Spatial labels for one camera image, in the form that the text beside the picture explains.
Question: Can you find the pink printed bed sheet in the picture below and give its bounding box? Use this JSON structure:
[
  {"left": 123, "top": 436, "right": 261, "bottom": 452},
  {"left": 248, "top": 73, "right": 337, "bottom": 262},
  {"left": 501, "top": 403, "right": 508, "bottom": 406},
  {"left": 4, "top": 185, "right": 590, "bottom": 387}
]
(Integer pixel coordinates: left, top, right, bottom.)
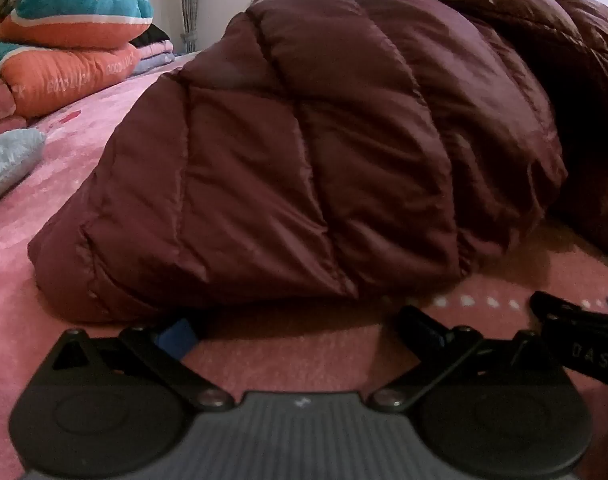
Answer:
[{"left": 0, "top": 50, "right": 608, "bottom": 480}]

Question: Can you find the black folded cloth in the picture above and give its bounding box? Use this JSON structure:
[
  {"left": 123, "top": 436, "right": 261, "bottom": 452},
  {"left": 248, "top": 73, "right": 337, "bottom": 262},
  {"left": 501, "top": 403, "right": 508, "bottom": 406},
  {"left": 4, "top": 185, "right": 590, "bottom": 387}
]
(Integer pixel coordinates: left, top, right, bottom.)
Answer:
[{"left": 129, "top": 23, "right": 171, "bottom": 49}]

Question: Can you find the light blue pillow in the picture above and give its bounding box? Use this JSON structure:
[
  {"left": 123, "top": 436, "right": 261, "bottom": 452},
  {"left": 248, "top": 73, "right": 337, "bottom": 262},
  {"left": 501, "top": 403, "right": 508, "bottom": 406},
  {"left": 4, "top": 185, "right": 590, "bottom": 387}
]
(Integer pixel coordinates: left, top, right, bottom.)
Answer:
[{"left": 0, "top": 128, "right": 48, "bottom": 209}]

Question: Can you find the orange folded quilt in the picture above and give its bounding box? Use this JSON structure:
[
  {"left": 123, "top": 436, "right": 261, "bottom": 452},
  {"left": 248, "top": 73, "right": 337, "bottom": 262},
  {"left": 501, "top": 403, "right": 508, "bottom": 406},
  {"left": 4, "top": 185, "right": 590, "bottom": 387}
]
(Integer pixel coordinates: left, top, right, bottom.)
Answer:
[{"left": 0, "top": 40, "right": 141, "bottom": 119}]

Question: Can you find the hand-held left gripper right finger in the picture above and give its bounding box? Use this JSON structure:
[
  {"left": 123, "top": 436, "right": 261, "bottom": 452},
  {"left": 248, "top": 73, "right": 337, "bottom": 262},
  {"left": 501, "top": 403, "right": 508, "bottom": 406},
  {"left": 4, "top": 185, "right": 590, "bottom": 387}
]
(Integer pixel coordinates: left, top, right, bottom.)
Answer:
[{"left": 368, "top": 305, "right": 560, "bottom": 414}]

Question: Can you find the grey patterned curtain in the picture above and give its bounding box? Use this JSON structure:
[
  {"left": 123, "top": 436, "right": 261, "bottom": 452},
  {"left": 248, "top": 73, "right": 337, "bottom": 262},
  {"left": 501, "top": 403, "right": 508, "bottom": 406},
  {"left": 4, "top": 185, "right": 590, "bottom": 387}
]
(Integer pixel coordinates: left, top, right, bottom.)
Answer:
[{"left": 176, "top": 0, "right": 205, "bottom": 54}]

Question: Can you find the maroon down jacket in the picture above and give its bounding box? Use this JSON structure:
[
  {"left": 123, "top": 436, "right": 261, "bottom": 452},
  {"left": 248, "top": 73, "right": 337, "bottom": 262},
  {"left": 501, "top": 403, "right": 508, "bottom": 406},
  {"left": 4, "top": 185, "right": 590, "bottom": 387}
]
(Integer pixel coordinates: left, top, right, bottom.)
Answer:
[{"left": 28, "top": 0, "right": 608, "bottom": 324}]

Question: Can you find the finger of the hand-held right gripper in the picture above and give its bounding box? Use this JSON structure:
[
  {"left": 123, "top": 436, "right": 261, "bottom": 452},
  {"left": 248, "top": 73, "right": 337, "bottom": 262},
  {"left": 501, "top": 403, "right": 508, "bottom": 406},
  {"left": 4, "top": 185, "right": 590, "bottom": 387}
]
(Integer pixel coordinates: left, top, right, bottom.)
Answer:
[{"left": 530, "top": 290, "right": 579, "bottom": 322}]

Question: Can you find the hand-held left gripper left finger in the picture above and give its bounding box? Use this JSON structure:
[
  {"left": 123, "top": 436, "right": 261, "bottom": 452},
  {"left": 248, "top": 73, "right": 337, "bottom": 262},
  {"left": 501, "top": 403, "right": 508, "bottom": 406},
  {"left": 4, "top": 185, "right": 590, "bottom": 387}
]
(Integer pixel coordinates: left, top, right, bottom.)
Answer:
[{"left": 49, "top": 317, "right": 236, "bottom": 412}]

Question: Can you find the stack of folded pastel blankets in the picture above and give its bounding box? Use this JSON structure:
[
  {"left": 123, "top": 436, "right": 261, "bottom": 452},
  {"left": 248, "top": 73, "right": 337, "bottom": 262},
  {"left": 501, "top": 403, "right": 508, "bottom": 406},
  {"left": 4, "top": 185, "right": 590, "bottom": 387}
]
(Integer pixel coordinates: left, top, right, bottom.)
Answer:
[{"left": 130, "top": 40, "right": 176, "bottom": 77}]

